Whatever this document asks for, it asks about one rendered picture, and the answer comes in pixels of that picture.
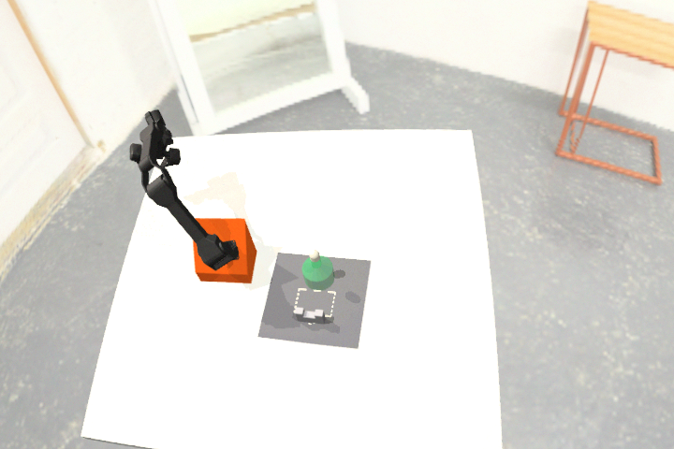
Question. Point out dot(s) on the green glass bottle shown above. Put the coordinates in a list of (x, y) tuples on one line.
[(318, 271)]

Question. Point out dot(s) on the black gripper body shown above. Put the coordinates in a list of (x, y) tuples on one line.
[(173, 154)]

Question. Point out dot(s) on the grey flat mat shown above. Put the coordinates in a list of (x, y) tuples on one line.
[(343, 303)]

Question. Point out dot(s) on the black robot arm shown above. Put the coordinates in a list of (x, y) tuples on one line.
[(213, 252)]

